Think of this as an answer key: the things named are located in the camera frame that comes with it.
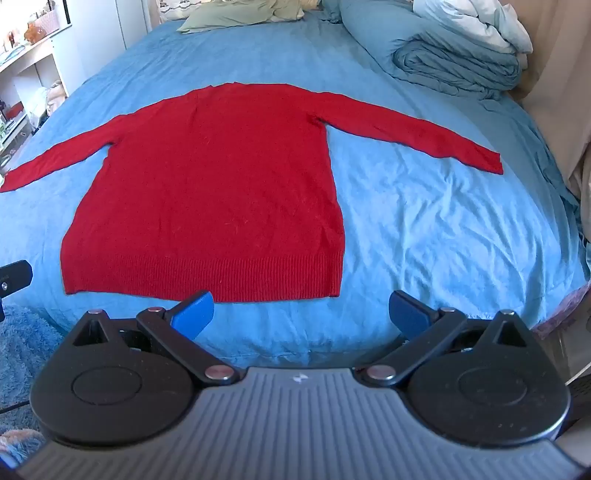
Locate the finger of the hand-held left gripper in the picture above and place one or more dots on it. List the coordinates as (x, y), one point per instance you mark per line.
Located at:
(14, 277)

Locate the white wardrobe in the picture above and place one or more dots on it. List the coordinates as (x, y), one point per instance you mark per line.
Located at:
(106, 37)

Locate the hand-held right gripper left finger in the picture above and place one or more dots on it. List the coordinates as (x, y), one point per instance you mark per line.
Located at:
(196, 314)

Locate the white shelf unit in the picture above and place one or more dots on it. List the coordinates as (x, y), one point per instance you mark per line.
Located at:
(23, 92)

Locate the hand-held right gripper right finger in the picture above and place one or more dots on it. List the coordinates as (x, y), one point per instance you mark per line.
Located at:
(406, 314)

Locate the red knit sweater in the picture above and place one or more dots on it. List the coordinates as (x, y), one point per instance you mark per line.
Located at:
(217, 194)

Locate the floral mattress edge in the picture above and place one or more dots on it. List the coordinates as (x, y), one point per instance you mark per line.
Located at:
(565, 309)

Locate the blue fluffy rug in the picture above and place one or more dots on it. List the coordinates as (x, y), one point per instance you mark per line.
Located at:
(23, 360)

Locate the white crumpled duvet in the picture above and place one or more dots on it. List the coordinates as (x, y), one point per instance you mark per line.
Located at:
(475, 21)

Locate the beige pillow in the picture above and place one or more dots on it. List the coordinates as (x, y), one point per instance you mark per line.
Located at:
(300, 8)

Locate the blue bed sheet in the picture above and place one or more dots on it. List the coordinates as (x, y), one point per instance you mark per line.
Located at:
(443, 240)

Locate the rolled blue duvet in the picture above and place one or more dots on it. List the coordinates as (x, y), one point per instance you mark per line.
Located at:
(443, 50)

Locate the green pillow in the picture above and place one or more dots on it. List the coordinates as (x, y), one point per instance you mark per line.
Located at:
(231, 14)

